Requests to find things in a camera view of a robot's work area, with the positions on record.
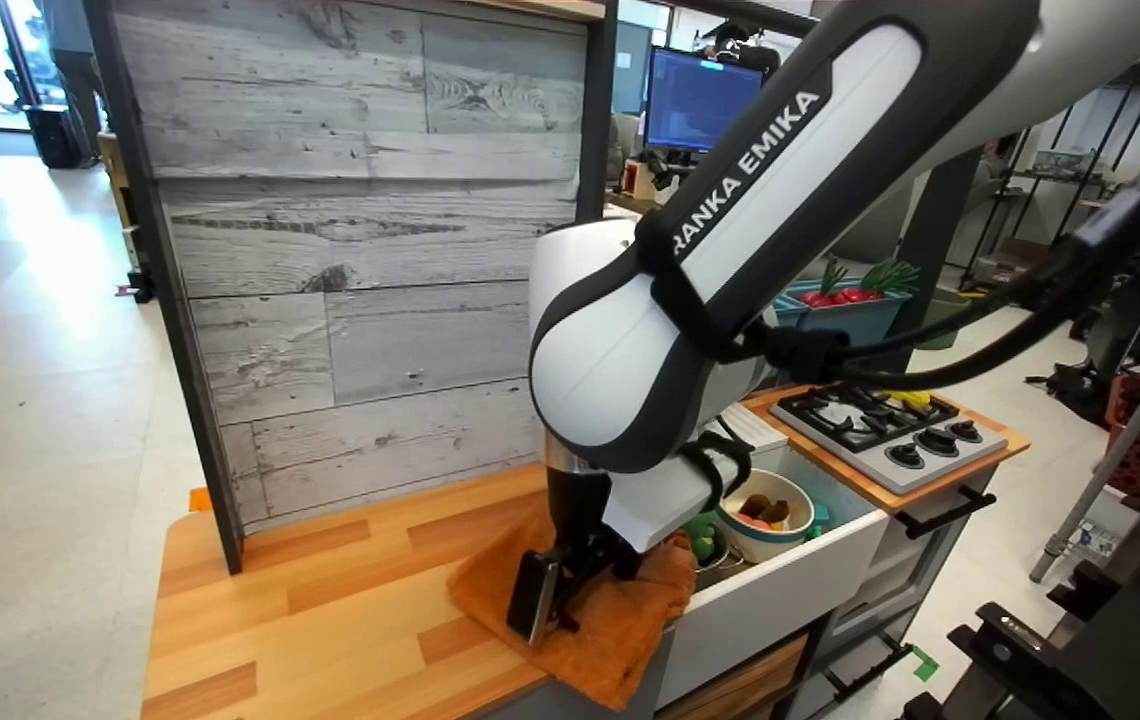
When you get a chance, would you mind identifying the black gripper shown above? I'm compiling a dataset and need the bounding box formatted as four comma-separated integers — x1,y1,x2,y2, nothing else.
502,461,646,650

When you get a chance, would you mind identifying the black cart base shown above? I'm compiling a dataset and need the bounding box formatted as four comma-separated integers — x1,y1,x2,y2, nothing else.
900,525,1140,720

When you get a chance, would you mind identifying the black metal frame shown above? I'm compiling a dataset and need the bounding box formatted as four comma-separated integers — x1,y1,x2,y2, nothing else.
74,0,1010,576

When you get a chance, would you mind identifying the black metal shelving rack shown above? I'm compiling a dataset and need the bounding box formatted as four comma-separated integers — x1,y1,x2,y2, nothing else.
959,37,1140,292

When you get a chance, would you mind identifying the black oven door handle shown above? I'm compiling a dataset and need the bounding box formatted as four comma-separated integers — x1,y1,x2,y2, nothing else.
893,485,999,541

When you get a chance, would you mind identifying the teal planter box with plants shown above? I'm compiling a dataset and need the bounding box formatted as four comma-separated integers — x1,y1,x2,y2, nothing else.
768,276,921,351

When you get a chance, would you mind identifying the white toy sink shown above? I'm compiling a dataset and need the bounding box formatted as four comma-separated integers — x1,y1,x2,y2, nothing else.
651,399,893,713

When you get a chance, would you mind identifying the green bowl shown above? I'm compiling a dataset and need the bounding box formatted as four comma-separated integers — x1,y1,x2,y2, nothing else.
716,464,834,564

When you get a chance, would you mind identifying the yellow-green toy fruit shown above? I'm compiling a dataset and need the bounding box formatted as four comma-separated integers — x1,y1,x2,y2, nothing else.
682,525,728,568

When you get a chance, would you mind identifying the grey toy stove top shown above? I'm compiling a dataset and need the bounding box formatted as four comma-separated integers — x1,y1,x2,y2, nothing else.
768,375,1010,494

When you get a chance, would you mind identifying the computer monitor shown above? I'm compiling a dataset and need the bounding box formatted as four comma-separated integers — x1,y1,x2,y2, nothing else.
639,43,768,161

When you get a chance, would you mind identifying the grey metal stand leg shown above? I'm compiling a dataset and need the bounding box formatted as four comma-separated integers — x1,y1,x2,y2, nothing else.
1028,359,1140,587

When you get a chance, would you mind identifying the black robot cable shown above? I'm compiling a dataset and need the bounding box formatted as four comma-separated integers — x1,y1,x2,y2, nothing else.
670,131,1140,505

